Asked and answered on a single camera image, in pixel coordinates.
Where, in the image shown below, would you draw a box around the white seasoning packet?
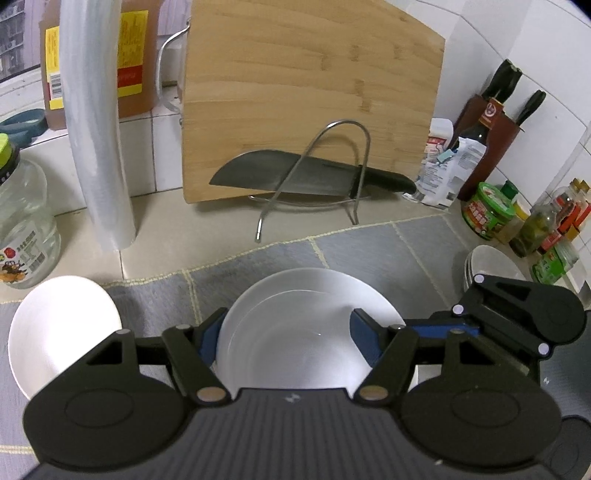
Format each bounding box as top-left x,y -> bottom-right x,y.
404,157 -> 462,210

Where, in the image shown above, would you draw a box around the grey blue checked cloth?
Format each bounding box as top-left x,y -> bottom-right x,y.
0,218 -> 591,480

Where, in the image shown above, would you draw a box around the black handled cleaver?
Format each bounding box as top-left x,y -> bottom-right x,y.
210,150 -> 417,197

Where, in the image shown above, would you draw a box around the clear plastic packet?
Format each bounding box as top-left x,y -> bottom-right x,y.
445,137 -> 489,204

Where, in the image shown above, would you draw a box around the bamboo cutting board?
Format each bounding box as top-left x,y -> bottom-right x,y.
181,0 -> 446,204

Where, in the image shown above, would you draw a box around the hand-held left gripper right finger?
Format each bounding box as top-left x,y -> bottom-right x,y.
350,308 -> 537,408

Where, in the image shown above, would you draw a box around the yellow lid spice bottle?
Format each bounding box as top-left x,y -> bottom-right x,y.
501,200 -> 532,244

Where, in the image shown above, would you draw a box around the window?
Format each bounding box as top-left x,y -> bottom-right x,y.
0,0 -> 44,84

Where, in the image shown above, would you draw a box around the teal scissors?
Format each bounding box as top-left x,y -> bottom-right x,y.
0,109 -> 48,147

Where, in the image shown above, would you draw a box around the red label bottle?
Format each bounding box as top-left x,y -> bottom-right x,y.
554,180 -> 591,241

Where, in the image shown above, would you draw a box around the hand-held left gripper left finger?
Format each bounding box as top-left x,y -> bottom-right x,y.
41,310 -> 232,408

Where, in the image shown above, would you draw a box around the green label bottle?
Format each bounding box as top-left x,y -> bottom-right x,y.
531,242 -> 580,284

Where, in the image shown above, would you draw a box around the cooking oil bottle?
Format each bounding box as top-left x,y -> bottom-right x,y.
39,0 -> 164,131

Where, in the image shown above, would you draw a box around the dark soy sauce bottle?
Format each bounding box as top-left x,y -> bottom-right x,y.
457,98 -> 504,153

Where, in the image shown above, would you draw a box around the black handled knife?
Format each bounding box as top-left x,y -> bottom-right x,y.
515,91 -> 547,126
482,60 -> 509,100
501,65 -> 523,104

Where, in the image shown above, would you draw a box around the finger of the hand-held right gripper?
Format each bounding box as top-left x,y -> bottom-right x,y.
405,274 -> 549,359

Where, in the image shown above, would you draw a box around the glass jar green lid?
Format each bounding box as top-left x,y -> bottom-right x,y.
0,134 -> 62,289

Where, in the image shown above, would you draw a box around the tall plastic wrap roll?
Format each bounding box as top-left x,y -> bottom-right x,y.
59,0 -> 138,252

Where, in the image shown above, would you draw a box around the brown knife block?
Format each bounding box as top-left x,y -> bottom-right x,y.
455,95 -> 527,185

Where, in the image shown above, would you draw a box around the white red label pouch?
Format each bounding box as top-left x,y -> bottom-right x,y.
424,117 -> 455,160

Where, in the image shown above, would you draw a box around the metal wire rack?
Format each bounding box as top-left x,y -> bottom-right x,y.
254,120 -> 372,243

